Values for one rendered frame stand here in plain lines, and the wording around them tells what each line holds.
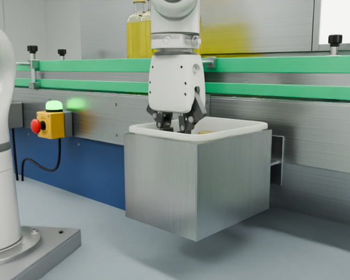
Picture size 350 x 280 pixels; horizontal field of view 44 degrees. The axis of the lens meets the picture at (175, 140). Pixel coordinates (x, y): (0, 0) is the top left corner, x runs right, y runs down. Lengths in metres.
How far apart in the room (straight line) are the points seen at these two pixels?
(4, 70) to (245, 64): 0.48
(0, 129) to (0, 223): 0.17
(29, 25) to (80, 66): 6.35
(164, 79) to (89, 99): 0.43
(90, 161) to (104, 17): 0.59
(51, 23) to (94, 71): 6.35
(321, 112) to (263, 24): 0.35
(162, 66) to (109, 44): 0.83
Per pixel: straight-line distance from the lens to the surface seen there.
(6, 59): 0.86
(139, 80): 1.02
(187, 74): 0.72
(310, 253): 0.92
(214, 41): 1.20
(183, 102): 0.72
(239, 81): 0.95
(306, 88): 0.87
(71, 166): 1.29
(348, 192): 1.08
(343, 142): 0.83
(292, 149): 0.88
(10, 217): 0.84
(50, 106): 1.20
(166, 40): 0.72
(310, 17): 1.06
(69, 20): 7.09
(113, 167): 1.13
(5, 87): 0.86
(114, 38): 1.54
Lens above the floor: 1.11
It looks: 10 degrees down
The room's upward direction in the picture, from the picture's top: straight up
